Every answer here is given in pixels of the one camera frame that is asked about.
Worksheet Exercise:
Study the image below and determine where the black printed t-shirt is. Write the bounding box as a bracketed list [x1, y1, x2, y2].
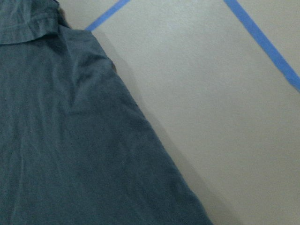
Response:
[0, 0, 211, 225]

